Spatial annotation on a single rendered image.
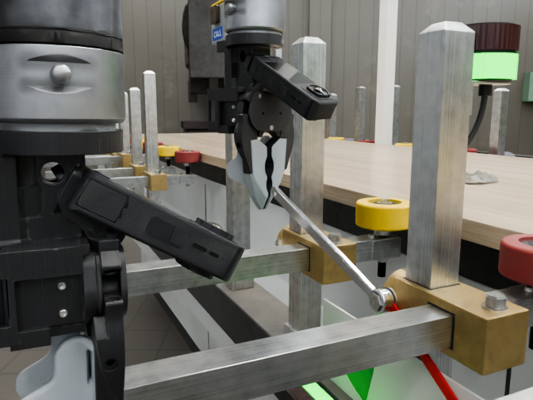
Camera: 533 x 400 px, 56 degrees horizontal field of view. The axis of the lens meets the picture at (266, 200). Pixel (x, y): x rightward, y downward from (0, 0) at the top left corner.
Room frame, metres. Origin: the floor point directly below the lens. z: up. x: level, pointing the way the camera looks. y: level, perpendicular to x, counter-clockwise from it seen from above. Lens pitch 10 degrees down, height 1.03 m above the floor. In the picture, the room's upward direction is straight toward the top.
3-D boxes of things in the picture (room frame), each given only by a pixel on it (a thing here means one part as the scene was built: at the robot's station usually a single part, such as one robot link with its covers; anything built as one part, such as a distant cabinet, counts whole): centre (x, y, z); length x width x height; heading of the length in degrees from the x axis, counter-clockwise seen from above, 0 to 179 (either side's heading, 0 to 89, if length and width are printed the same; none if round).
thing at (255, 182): (0.63, 0.03, 0.96); 0.06 x 0.03 x 0.09; 45
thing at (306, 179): (0.70, -0.06, 0.89); 0.03 x 0.03 x 0.48; 25
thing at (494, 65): (0.49, -0.20, 1.07); 0.06 x 0.06 x 0.02
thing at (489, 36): (0.49, -0.20, 1.10); 0.06 x 0.06 x 0.02
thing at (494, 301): (0.40, -0.19, 0.88); 0.02 x 0.02 x 0.01
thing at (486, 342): (0.45, -0.17, 0.85); 0.13 x 0.06 x 0.05; 25
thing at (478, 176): (0.95, -0.40, 0.91); 0.09 x 0.07 x 0.02; 93
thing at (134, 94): (1.83, 0.47, 0.87); 0.03 x 0.03 x 0.48; 25
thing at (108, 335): (0.28, 0.10, 0.90); 0.05 x 0.02 x 0.09; 25
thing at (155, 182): (1.59, 0.36, 0.82); 0.13 x 0.06 x 0.05; 25
